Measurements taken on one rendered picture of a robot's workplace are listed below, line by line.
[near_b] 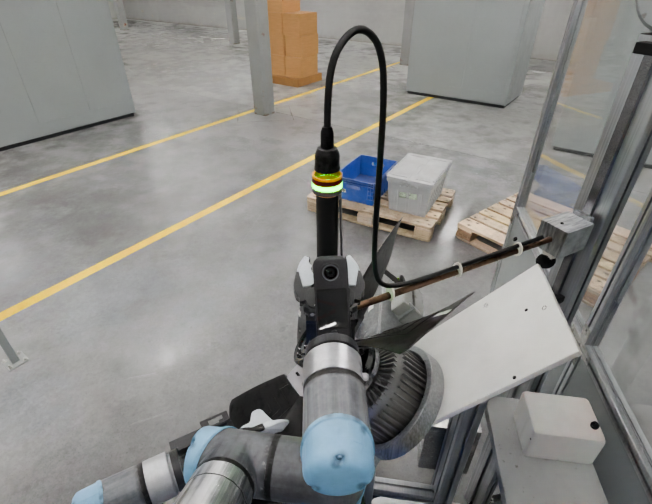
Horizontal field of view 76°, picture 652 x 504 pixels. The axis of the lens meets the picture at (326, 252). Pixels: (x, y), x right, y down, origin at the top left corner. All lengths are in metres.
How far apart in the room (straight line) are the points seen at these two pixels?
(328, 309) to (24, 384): 2.51
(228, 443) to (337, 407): 0.16
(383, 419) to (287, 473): 0.43
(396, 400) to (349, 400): 0.48
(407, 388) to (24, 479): 1.96
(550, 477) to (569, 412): 0.17
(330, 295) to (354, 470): 0.21
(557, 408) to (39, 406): 2.42
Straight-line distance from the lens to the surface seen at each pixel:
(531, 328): 0.93
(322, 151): 0.57
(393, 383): 0.94
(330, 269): 0.54
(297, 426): 0.85
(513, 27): 7.59
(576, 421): 1.28
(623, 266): 1.29
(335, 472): 0.46
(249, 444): 0.57
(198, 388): 2.50
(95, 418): 2.58
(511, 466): 1.28
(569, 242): 1.08
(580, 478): 1.33
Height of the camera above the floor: 1.90
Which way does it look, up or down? 34 degrees down
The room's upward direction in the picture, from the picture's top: straight up
